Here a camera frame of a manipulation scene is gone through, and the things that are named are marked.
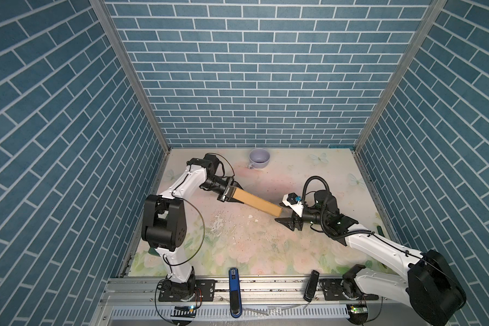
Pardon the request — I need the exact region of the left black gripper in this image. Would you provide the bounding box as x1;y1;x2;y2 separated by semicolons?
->
200;176;247;202

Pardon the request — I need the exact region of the brown cardboard box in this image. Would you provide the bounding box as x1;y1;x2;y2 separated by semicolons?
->
231;187;283;217

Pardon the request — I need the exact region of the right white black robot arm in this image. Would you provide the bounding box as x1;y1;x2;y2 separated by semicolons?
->
277;190;467;325

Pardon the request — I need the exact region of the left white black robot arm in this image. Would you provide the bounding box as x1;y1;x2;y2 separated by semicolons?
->
141;153;241;285

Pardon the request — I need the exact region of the lavender ceramic cup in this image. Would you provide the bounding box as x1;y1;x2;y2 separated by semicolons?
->
248;148;271;169

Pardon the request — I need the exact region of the black handheld device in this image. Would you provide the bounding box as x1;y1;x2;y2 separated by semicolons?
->
303;270;320;302

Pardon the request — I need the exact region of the blue black handheld tool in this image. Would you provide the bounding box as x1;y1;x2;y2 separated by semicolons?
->
229;268;243;319

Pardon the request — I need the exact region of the right green controller board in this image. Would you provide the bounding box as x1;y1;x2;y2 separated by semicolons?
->
347;305;369;315

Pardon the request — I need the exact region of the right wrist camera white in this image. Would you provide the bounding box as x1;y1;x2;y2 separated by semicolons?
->
283;193;304;217

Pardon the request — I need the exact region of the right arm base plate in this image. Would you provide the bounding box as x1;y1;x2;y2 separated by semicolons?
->
318;278;380;301

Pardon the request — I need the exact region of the aluminium front rail frame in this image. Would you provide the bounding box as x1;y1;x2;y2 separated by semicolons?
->
91;276;426;325

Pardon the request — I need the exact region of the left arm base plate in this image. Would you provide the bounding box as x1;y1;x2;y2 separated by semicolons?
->
158;279;216;302

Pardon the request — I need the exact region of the white slotted cable duct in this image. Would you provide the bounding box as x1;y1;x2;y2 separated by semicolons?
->
111;304;349;322

